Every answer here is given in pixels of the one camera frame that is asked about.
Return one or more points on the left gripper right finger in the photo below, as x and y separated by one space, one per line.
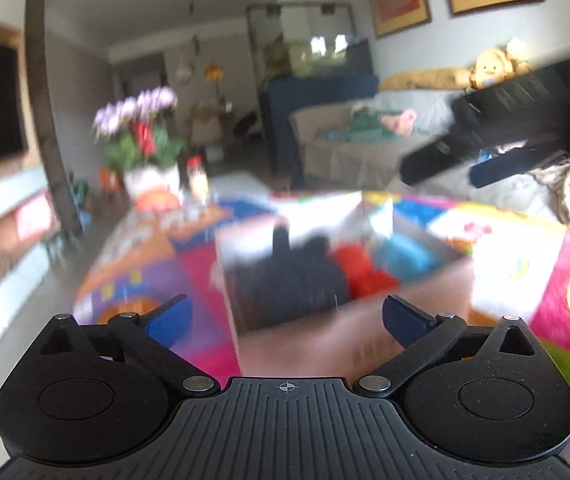
426 340

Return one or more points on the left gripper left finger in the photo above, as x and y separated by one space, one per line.
148 339

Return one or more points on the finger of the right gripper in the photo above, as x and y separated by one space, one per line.
517 161
457 148

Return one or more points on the blue plush toy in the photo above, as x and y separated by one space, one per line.
405 259

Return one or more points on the red haired doll figure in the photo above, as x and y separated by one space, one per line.
364 279

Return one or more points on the white cardboard box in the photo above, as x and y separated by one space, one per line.
350 340

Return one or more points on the black plush toy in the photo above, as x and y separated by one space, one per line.
291 283

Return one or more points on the pink pig plush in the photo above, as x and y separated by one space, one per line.
401 124

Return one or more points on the yellow monkey plush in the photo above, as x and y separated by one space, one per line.
496 65

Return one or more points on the green cloth on sofa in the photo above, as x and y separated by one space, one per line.
365 126

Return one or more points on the colourful cartoon play mat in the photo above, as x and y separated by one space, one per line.
493 261

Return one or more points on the grey sofa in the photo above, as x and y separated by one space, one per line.
543 194

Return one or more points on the orange bowl toy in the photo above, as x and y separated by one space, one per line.
157 199

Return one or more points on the glass jar red lid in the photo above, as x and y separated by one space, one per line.
197 178

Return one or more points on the pink paper bag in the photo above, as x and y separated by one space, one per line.
35 217

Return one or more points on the pink orchid flower pot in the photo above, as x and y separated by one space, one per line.
137 143

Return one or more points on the glass fish tank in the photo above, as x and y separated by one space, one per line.
305 39

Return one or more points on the beige dining chair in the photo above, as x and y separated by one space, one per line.
205 125

